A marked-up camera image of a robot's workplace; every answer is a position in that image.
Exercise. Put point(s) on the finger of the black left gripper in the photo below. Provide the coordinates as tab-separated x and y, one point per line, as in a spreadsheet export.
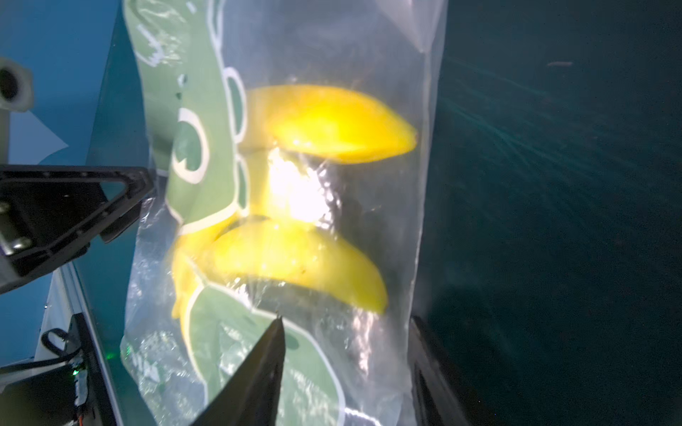
50	214

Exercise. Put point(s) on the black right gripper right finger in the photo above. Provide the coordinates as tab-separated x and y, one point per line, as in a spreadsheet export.
436	389

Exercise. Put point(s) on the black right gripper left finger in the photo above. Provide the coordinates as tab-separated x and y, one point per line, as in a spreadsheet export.
251	397

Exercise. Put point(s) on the green printed zip-top bag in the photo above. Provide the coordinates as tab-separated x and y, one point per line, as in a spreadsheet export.
343	366

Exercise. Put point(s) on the yellow banana bunch left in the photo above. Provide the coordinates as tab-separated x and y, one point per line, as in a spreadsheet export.
255	209

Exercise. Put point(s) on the aluminium front rail bed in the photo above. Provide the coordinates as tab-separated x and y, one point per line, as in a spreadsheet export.
65	299

